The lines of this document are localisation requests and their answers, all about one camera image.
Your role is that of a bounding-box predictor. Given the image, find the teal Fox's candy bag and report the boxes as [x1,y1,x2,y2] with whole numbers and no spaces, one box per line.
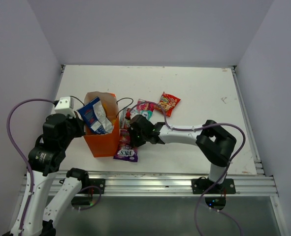
[119,108,153,130]

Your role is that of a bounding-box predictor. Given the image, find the purple Fox's candy bag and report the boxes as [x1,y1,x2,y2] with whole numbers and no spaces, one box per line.
[113,129,138,163]

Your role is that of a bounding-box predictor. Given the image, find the blue chips bag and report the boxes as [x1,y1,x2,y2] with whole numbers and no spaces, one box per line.
[77,97,114,135]

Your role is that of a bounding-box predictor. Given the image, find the red nuts snack packet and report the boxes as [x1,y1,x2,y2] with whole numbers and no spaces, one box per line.
[154,92,181,117]

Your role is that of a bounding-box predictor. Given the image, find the orange paper bag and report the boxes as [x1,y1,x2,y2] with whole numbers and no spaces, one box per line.
[84,91,120,158]

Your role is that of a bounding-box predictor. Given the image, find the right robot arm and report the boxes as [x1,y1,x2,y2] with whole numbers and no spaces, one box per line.
[128,115,236,193]

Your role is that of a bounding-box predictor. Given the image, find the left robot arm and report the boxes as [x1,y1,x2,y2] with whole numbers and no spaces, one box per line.
[6,114,90,236]

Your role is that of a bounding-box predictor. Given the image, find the pink candy packet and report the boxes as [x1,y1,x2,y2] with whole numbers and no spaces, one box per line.
[136,99,155,112]

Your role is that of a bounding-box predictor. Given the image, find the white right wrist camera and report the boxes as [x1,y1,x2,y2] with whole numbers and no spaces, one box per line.
[125,110,131,120]

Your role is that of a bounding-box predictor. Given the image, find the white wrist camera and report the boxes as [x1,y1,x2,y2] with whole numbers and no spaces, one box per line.
[125,110,131,120]
[54,96,75,117]

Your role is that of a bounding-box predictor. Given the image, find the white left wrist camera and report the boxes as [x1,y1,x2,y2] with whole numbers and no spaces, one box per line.
[54,96,75,117]

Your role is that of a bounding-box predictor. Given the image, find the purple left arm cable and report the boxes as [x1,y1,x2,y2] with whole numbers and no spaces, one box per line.
[6,98,59,234]

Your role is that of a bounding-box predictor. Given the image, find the black left base bracket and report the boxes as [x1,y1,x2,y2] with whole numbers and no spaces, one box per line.
[80,178,106,195]

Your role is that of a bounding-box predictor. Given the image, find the black base bracket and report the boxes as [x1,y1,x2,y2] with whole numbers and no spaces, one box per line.
[191,177,236,194]
[80,178,106,195]

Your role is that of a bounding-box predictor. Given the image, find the black right base bracket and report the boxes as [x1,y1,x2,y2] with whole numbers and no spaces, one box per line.
[191,177,236,194]

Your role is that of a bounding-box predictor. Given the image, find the aluminium mounting rail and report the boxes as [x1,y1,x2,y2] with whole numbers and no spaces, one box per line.
[89,172,278,197]

